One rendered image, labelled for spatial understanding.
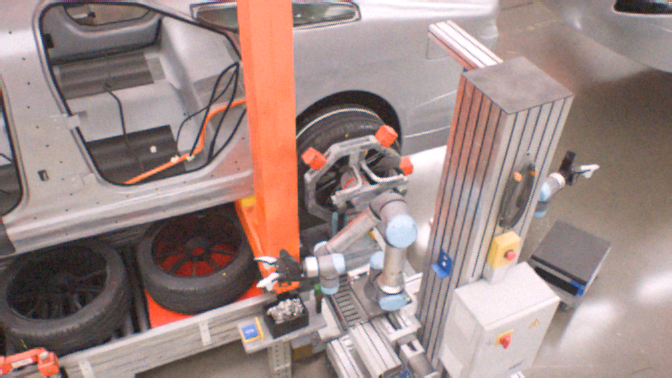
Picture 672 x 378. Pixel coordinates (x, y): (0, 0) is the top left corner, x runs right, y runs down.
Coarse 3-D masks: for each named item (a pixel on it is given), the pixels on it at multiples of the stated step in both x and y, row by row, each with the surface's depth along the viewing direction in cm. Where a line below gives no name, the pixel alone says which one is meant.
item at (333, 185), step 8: (368, 152) 361; (376, 152) 336; (344, 160) 329; (368, 160) 337; (376, 160) 354; (336, 168) 332; (360, 168) 365; (368, 168) 360; (328, 176) 332; (336, 176) 338; (368, 176) 358; (376, 176) 353; (384, 176) 347; (320, 184) 363; (328, 184) 337; (336, 184) 340; (320, 192) 355; (328, 192) 359; (320, 200) 347; (328, 200) 346; (328, 208) 346
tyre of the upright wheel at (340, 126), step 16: (320, 112) 325; (336, 112) 323; (352, 112) 324; (368, 112) 331; (320, 128) 317; (336, 128) 314; (352, 128) 314; (368, 128) 318; (304, 144) 317; (320, 144) 312; (304, 192) 330; (304, 208) 338
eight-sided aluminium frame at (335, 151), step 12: (336, 144) 312; (348, 144) 314; (360, 144) 313; (372, 144) 314; (324, 156) 313; (336, 156) 310; (396, 156) 328; (324, 168) 312; (312, 180) 314; (312, 192) 320; (384, 192) 345; (312, 204) 326; (324, 216) 336
